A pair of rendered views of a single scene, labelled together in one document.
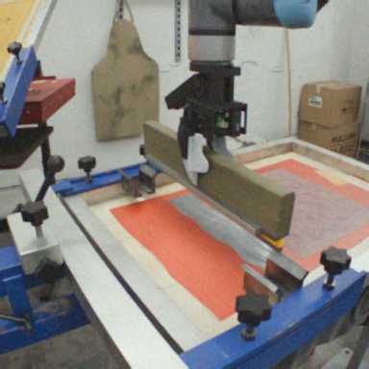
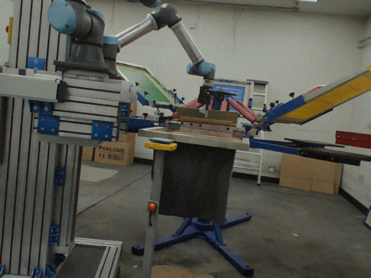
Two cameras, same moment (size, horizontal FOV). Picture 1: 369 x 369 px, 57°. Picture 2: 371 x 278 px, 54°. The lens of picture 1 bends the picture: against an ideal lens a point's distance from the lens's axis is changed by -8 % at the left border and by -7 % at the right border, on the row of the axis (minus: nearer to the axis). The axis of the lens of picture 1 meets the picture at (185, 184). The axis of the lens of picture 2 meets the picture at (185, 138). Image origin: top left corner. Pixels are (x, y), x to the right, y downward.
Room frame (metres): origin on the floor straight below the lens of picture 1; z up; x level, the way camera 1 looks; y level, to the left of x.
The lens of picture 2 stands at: (2.17, -1.93, 1.13)
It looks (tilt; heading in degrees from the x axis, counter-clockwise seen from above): 5 degrees down; 132
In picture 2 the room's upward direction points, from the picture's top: 7 degrees clockwise
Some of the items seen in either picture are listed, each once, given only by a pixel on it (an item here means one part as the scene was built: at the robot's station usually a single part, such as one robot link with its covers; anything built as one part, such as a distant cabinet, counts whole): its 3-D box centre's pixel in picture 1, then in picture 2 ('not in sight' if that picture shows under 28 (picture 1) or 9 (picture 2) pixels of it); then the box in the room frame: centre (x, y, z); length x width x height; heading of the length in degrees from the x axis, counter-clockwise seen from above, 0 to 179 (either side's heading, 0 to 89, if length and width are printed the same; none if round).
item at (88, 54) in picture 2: not in sight; (88, 54); (0.75, -1.06, 1.31); 0.15 x 0.15 x 0.10
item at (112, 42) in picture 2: not in sight; (106, 46); (0.38, -0.72, 1.42); 0.13 x 0.12 x 0.14; 153
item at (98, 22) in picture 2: not in sight; (89, 27); (0.75, -1.07, 1.42); 0.13 x 0.12 x 0.14; 111
